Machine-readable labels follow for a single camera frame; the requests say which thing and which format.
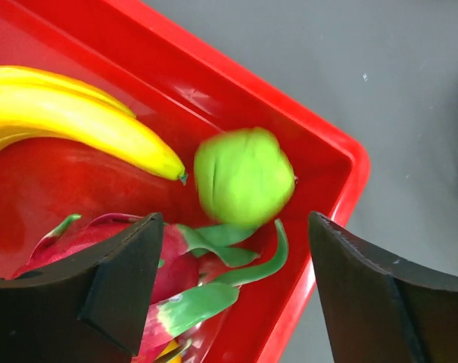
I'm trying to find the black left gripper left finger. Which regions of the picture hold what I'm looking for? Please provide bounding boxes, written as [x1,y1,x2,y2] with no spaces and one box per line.
[0,213,164,362]

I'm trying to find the pink dragon fruit toy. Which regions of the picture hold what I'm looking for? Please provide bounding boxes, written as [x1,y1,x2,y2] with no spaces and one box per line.
[12,213,288,362]

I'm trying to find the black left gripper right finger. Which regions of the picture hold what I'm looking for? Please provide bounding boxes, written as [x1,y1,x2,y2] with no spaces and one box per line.
[309,212,458,362]

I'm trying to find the red plastic tray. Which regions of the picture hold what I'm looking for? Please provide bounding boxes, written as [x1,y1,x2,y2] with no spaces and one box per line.
[0,1,369,362]

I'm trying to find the banana bunch in tray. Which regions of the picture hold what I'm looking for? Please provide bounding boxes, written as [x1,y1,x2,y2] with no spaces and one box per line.
[0,66,188,182]

